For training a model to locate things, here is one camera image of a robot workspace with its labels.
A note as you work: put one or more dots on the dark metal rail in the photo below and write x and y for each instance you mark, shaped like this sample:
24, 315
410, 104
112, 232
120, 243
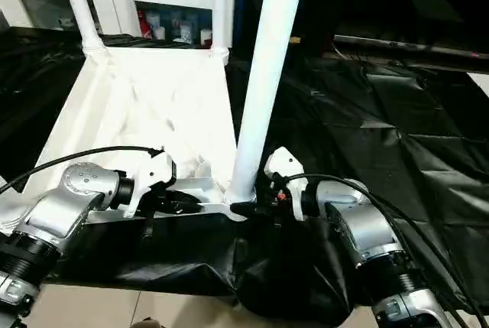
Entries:
412, 47

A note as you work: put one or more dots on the small white cup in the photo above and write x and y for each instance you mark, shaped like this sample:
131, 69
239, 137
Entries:
159, 32
205, 38

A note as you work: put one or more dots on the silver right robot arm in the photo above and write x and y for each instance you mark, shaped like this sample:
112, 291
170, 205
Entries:
363, 225

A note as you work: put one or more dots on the black plastic mat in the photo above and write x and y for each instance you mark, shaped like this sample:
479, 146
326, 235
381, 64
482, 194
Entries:
363, 133

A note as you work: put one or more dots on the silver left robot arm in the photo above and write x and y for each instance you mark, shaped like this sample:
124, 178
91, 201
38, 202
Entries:
76, 190

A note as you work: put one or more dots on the white plastic table top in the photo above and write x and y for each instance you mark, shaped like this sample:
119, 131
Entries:
153, 87

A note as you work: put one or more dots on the red box in cabinet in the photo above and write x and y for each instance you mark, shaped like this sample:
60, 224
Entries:
144, 24

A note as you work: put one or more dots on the white flat board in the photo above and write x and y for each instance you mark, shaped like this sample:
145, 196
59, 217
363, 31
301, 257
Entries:
480, 85

